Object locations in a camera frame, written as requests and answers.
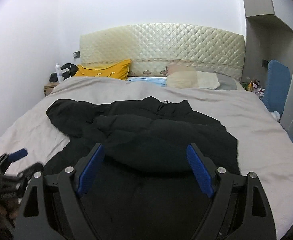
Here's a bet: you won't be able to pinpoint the black puffer jacket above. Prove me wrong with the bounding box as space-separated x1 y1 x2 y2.
44 97 240 239

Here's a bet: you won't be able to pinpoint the wooden nightstand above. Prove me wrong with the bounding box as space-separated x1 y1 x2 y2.
43 82 59 96

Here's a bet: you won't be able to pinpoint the light grey bed cover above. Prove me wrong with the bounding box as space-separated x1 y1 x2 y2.
0 77 293 238

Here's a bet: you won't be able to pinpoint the white spray bottle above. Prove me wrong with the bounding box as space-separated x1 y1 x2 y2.
55 63 63 83

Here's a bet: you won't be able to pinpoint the black bag on nightstand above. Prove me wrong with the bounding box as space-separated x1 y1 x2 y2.
49 63 78 83

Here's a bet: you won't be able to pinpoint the yellow pillow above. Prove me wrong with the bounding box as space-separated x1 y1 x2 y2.
73 59 132 80

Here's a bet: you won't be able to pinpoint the bottles on side table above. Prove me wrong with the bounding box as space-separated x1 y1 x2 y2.
240 80 265 99

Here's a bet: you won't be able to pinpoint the grey pillow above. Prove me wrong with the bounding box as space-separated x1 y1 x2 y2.
216 73 244 90

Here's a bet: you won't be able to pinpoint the light blue bed sheet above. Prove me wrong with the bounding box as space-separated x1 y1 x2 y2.
126 77 166 87

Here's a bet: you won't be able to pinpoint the cream beige pillow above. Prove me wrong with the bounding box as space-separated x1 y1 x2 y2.
165 63 221 90

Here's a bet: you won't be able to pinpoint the cream quilted headboard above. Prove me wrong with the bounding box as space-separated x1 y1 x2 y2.
80 23 245 80

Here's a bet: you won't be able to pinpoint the grey wardrobe cabinet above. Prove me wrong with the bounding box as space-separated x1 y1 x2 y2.
242 0 293 137

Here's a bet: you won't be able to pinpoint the wall power socket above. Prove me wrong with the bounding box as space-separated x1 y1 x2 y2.
73 51 81 59

